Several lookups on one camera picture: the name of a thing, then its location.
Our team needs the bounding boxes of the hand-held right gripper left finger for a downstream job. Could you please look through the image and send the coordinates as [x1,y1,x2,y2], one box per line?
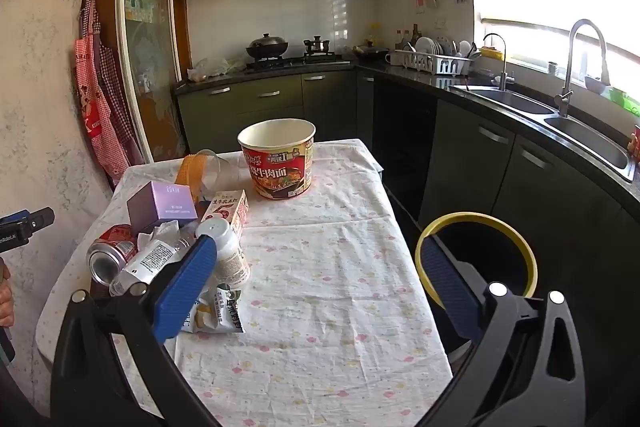
[50,234,221,427]

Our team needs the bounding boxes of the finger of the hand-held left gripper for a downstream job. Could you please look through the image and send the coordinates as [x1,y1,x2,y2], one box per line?
[0,207,56,230]

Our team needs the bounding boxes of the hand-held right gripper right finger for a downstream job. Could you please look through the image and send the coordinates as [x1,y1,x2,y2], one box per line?
[415,236,587,427]

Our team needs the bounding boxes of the white snack packet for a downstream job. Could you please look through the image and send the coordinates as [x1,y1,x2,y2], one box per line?
[180,282,246,335]

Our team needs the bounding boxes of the clear plastic bottle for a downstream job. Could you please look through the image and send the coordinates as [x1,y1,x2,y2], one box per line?
[109,227,201,298]

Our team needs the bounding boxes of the white pill bottle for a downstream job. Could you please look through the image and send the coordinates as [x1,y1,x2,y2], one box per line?
[196,218,251,285]

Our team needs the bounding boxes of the white tissue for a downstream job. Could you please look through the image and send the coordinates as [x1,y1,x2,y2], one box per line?
[137,221,181,249]

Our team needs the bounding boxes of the black bin with yellow rim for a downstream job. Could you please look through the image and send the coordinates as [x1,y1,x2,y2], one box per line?
[415,212,538,358]

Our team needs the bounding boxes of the red soda can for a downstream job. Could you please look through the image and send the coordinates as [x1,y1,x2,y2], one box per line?
[87,224,138,285]

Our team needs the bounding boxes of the purple cardboard box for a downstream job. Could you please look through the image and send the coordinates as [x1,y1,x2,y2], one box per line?
[126,181,199,235]

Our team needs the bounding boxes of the red and white milk carton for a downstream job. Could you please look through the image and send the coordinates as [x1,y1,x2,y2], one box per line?
[200,189,250,240]

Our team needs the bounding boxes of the clear plastic cup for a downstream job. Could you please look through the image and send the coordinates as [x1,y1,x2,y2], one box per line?
[174,149,246,202]

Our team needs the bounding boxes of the red instant noodle cup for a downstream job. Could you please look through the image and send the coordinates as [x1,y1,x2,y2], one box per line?
[237,119,317,200]

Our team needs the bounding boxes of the person's left hand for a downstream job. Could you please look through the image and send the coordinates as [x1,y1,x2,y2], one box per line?
[0,277,16,328]

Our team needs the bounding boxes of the pink printed apron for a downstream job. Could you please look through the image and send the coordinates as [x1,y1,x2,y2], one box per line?
[74,38,132,188]

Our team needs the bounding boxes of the floral white tablecloth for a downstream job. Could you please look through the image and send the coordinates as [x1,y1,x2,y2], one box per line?
[35,138,453,427]

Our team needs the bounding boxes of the green sink base cabinet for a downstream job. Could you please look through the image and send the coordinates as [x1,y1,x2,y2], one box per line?
[356,74,640,427]

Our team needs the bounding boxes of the red checked apron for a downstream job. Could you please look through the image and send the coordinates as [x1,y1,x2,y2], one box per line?
[80,0,146,160]

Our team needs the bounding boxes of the printed glass sliding door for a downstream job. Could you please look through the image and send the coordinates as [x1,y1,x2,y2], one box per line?
[116,0,188,165]

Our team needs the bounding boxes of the steel double sink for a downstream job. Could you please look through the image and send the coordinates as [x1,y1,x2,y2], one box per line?
[447,84,637,185]

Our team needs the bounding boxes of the green stove base cabinet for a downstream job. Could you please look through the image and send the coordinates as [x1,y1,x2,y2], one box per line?
[175,71,358,155]

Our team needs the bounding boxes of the black kitchen countertop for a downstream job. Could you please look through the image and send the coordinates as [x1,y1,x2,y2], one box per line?
[172,57,640,218]

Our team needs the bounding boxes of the clear plastic bag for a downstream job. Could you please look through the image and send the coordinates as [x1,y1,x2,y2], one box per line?
[187,57,246,82]

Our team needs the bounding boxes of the white dish rack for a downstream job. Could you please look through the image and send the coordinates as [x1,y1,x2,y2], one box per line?
[389,49,473,76]

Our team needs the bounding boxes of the tall chrome faucet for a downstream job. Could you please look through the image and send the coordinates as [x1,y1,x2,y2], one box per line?
[553,19,611,118]

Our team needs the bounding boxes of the small chrome faucet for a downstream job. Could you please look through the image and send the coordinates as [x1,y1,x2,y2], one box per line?
[482,33,516,92]

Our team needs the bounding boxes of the stack of white plates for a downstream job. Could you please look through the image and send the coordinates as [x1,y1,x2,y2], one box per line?
[415,36,456,58]

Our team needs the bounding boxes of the condiment bottles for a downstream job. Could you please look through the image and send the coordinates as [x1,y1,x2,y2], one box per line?
[397,24,421,52]

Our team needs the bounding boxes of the black gas stove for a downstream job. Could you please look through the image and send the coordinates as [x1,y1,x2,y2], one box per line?
[244,52,351,72]

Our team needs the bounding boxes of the green plastic item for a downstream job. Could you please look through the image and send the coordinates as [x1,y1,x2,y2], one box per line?
[607,87,640,115]

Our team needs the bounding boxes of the black wok with lid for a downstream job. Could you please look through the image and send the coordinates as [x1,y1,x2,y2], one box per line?
[245,33,291,60]

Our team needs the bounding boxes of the black stove pan support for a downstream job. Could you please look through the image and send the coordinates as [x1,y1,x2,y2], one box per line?
[303,36,336,56]

